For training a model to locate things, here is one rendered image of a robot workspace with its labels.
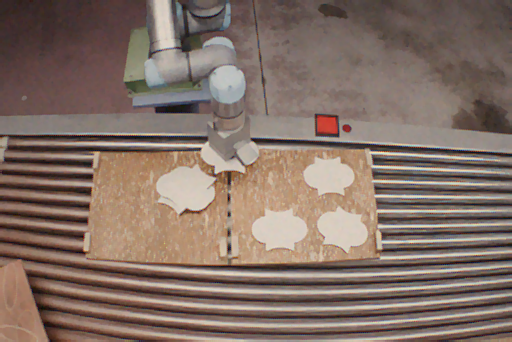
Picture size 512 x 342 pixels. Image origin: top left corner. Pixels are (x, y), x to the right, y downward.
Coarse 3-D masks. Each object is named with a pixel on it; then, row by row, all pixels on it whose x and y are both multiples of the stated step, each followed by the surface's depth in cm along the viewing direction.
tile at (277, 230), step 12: (276, 216) 147; (288, 216) 147; (252, 228) 145; (264, 228) 145; (276, 228) 145; (288, 228) 145; (300, 228) 145; (264, 240) 143; (276, 240) 143; (288, 240) 143; (300, 240) 143
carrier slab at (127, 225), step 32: (128, 160) 156; (160, 160) 156; (192, 160) 156; (96, 192) 150; (128, 192) 150; (224, 192) 151; (96, 224) 145; (128, 224) 145; (160, 224) 146; (192, 224) 146; (224, 224) 146; (96, 256) 140; (128, 256) 140; (160, 256) 141; (192, 256) 141
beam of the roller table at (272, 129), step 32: (0, 128) 164; (32, 128) 164; (64, 128) 164; (96, 128) 164; (128, 128) 164; (160, 128) 164; (192, 128) 164; (256, 128) 165; (288, 128) 165; (352, 128) 166; (384, 128) 166; (416, 128) 167; (448, 128) 167
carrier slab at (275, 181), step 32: (256, 160) 157; (288, 160) 157; (352, 160) 157; (256, 192) 151; (288, 192) 152; (352, 192) 152; (256, 256) 142; (288, 256) 142; (320, 256) 142; (352, 256) 142
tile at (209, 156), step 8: (208, 144) 142; (208, 152) 141; (256, 152) 141; (208, 160) 140; (216, 160) 140; (232, 160) 140; (216, 168) 139; (224, 168) 139; (232, 168) 139; (240, 168) 139
